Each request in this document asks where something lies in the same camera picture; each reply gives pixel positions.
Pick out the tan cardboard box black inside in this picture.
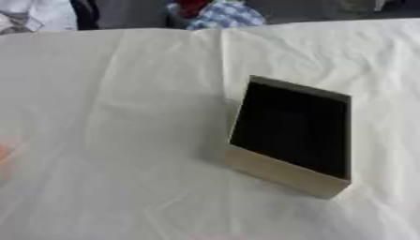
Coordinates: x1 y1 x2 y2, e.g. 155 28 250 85
223 74 353 200

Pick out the pile of colourful cloths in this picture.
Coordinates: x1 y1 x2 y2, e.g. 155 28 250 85
164 0 268 31

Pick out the white and grey bag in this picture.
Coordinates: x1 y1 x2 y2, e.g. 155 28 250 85
0 0 79 36

